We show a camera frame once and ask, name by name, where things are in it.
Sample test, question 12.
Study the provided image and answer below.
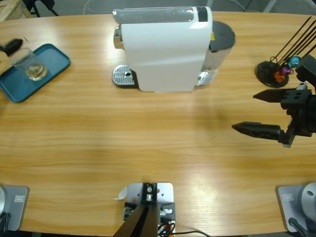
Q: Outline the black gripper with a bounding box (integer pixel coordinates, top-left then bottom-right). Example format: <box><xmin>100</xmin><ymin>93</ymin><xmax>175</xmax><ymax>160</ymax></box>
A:
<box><xmin>232</xmin><ymin>89</ymin><xmax>316</xmax><ymax>148</ymax></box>

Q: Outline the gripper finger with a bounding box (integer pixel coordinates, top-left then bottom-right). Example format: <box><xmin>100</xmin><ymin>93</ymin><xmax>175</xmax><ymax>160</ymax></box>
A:
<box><xmin>0</xmin><ymin>39</ymin><xmax>24</xmax><ymax>57</ymax></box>

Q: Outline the clear glass cup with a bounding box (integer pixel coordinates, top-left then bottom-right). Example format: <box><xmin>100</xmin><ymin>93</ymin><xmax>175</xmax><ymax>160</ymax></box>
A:
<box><xmin>9</xmin><ymin>47</ymin><xmax>48</xmax><ymax>81</ymax></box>

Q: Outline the grey coffee machine lever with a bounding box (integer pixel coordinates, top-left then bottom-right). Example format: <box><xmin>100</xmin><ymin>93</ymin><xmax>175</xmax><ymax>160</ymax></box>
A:
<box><xmin>112</xmin><ymin>6</ymin><xmax>198</xmax><ymax>25</ymax></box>

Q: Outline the orange coffee capsule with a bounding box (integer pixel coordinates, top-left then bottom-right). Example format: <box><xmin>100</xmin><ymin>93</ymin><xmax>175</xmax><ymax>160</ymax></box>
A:
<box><xmin>273</xmin><ymin>71</ymin><xmax>286</xmax><ymax>83</ymax></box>

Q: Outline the purple coffee capsule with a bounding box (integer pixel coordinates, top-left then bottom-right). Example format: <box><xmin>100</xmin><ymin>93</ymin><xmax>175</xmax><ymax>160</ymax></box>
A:
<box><xmin>280</xmin><ymin>64</ymin><xmax>294</xmax><ymax>76</ymax></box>

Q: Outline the teal coffee capsule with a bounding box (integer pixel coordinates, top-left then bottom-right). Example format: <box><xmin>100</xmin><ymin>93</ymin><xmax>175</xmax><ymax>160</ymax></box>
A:
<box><xmin>288</xmin><ymin>55</ymin><xmax>301</xmax><ymax>68</ymax></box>

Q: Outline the white capsule coffee machine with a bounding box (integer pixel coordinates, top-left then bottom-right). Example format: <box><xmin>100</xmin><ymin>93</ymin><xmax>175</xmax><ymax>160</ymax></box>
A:
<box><xmin>113</xmin><ymin>6</ymin><xmax>213</xmax><ymax>94</ymax></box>

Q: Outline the black capsule holder with rods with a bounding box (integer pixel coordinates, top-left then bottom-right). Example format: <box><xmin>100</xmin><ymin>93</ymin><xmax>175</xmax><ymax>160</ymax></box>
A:
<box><xmin>255</xmin><ymin>16</ymin><xmax>316</xmax><ymax>88</ymax></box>

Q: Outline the teal rectangular tray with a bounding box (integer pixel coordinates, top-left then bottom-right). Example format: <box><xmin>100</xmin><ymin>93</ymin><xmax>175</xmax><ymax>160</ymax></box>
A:
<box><xmin>0</xmin><ymin>43</ymin><xmax>72</xmax><ymax>104</ymax></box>

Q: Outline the clear water tank grey lid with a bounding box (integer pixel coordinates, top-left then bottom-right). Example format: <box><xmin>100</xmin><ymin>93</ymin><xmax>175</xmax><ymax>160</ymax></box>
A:
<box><xmin>197</xmin><ymin>21</ymin><xmax>237</xmax><ymax>87</ymax></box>

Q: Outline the grey metal leg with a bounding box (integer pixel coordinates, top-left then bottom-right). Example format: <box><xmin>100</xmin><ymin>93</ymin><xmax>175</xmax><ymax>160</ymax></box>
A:
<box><xmin>261</xmin><ymin>0</ymin><xmax>278</xmax><ymax>13</ymax></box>

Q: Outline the chrome drip tray grate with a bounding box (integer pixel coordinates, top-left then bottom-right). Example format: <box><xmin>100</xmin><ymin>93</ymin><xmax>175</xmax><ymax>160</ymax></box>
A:
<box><xmin>112</xmin><ymin>64</ymin><xmax>139</xmax><ymax>89</ymax></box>

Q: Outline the white paper tab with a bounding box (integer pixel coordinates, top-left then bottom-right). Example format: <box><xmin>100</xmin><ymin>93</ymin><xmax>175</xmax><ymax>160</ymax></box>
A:
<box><xmin>113</xmin><ymin>186</ymin><xmax>128</xmax><ymax>200</ymax></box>

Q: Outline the black chair frame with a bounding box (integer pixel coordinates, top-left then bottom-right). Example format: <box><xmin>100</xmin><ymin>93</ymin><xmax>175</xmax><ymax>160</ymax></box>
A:
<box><xmin>23</xmin><ymin>0</ymin><xmax>60</xmax><ymax>17</ymax></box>

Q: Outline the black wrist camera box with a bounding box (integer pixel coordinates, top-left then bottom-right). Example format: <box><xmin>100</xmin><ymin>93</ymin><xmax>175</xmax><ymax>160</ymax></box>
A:
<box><xmin>295</xmin><ymin>54</ymin><xmax>316</xmax><ymax>93</ymax></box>

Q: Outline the white floor cable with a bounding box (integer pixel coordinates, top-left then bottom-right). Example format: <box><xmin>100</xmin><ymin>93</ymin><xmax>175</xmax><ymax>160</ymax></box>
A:
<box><xmin>82</xmin><ymin>0</ymin><xmax>117</xmax><ymax>14</ymax></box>

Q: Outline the arm grey base plate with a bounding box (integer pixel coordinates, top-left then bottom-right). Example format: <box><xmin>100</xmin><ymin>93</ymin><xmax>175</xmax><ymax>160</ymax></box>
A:
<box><xmin>0</xmin><ymin>185</ymin><xmax>30</xmax><ymax>232</ymax></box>
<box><xmin>276</xmin><ymin>182</ymin><xmax>316</xmax><ymax>233</ymax></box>

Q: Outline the black base cable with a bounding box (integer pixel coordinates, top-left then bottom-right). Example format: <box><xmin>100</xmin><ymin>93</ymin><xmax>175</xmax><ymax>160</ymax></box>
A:
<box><xmin>287</xmin><ymin>217</ymin><xmax>311</xmax><ymax>237</ymax></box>
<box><xmin>0</xmin><ymin>212</ymin><xmax>12</xmax><ymax>233</ymax></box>

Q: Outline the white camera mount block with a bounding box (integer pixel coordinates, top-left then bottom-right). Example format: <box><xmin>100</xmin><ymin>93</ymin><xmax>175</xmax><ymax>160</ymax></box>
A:
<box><xmin>123</xmin><ymin>182</ymin><xmax>176</xmax><ymax>234</ymax></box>

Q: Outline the black mount cable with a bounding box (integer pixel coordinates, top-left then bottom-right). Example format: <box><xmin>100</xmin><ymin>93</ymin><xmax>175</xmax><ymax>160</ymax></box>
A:
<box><xmin>172</xmin><ymin>230</ymin><xmax>213</xmax><ymax>237</ymax></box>

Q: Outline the orange cable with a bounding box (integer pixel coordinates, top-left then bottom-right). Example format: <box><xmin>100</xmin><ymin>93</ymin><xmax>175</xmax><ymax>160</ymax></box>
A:
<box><xmin>158</xmin><ymin>221</ymin><xmax>175</xmax><ymax>234</ymax></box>

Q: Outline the dark camera mount post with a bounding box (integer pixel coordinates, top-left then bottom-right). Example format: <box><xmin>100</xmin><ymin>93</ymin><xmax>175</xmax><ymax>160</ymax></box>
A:
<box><xmin>113</xmin><ymin>182</ymin><xmax>158</xmax><ymax>237</ymax></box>

